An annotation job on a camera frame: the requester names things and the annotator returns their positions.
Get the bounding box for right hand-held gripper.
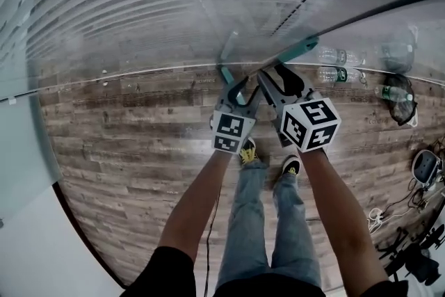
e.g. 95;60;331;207
257;64;341;154

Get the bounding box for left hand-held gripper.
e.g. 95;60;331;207
209;77;262;154

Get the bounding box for teal black-bristled broom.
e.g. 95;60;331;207
219;36;320;106

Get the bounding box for person's left forearm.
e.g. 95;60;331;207
157;148;232;264

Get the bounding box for person's right forearm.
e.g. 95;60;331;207
298;145;391;290

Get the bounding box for clear bottle green label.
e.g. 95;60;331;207
317;66;366;83

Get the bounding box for person's left sneaker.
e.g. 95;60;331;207
238;136;260;166

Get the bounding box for person's sneaker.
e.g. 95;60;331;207
238;136;260;166
280;154;302;177

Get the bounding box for person's right sneaker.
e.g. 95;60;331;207
280;154;302;177

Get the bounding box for green plastic bottle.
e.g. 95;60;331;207
375;84;415;102

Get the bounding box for black bag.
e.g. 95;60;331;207
375;74;419;127

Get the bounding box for white item in bag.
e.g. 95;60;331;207
409;101;420;128

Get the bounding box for person's jeans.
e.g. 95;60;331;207
215;159;323;294

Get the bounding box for gray round device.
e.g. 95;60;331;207
411;149;444;190

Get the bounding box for person's black shirt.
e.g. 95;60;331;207
119;246;410;297

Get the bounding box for black office chair base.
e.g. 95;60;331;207
376;225;445;287

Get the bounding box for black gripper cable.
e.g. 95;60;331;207
202;179;224;297

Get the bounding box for white power strip with cable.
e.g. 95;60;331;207
366;206;387;235

